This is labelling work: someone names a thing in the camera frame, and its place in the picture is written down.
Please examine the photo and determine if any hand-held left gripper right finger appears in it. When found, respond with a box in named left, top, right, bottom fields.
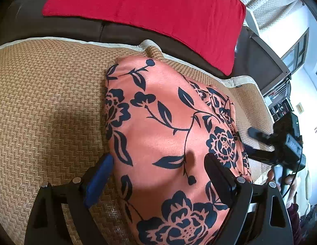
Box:
left=204, top=153, right=294, bottom=245

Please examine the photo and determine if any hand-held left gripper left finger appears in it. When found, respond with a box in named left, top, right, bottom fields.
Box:
left=24, top=154, right=114, bottom=245

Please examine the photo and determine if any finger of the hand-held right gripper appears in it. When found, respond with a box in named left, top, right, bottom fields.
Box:
left=247, top=127, right=276, bottom=147
left=243, top=145, right=275, bottom=165

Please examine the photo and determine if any orange floral garment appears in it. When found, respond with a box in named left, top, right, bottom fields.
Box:
left=104, top=56, right=253, bottom=245

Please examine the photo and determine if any person's right forearm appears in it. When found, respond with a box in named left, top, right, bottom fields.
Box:
left=287, top=203, right=303, bottom=245

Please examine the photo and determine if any person's right hand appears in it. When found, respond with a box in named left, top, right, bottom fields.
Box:
left=266, top=169, right=300, bottom=206

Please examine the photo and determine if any tan woven mat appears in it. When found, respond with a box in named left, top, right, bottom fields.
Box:
left=0, top=38, right=235, bottom=245
left=226, top=75, right=275, bottom=182

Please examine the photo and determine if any cluttered shelf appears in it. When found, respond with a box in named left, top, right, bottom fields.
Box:
left=266, top=82, right=293, bottom=120

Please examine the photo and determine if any dark side table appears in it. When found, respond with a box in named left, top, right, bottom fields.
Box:
left=246, top=28, right=292, bottom=95

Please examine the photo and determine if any window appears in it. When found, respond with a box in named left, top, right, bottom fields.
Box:
left=280, top=27, right=310, bottom=76

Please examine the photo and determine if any white textured curtain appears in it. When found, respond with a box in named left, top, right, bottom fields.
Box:
left=230, top=0, right=308, bottom=30

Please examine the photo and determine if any dark brown sofa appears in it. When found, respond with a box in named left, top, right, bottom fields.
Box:
left=0, top=0, right=261, bottom=82

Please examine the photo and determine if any red cloth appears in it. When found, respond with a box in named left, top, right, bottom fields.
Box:
left=41, top=0, right=247, bottom=76

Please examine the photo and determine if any black cable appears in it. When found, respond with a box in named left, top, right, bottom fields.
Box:
left=282, top=143, right=306, bottom=197

